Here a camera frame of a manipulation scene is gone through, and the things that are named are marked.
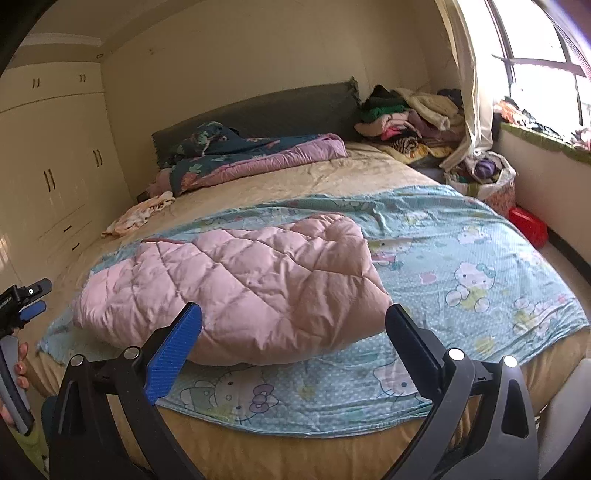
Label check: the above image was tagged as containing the pink quilted padded jacket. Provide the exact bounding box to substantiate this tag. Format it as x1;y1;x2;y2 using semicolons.
73;214;391;366

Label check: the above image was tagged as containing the bag with purple clothes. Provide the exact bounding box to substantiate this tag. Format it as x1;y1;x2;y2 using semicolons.
444;151;517;217

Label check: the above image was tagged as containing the pile of mixed clothes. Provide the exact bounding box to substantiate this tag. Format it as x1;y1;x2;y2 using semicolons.
355;84;466;164

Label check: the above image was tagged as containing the person's left hand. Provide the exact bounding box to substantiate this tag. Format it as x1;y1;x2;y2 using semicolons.
0;340;31;428

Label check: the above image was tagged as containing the cream wardrobe with drawers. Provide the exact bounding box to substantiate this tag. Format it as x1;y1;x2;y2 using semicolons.
1;62;132;284

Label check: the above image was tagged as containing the beige bed sheet mattress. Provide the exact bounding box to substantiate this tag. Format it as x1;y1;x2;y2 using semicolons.
22;140;591;480

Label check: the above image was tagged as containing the light blue cartoon sheet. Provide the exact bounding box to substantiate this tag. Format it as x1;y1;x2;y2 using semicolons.
36;184;591;439

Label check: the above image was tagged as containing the peach white small cloth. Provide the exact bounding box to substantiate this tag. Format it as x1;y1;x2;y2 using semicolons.
101;191;175;237

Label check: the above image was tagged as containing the red plastic box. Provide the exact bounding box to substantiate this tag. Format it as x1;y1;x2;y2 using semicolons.
508;207;549;249

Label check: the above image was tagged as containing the purple and teal floral quilt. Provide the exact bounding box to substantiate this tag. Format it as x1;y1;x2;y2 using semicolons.
147;121;348;197

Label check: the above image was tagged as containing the cluttered green windowsill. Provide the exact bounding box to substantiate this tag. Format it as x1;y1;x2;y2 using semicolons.
491;97;590;165

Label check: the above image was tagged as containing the cream window curtain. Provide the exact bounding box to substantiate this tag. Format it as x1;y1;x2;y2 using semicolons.
436;1;493;172

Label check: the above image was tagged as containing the dark green headboard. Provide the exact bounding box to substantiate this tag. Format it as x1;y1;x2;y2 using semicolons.
151;78;361;168

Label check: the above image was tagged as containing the window with dark frame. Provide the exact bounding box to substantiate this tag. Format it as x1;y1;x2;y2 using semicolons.
467;1;590;136

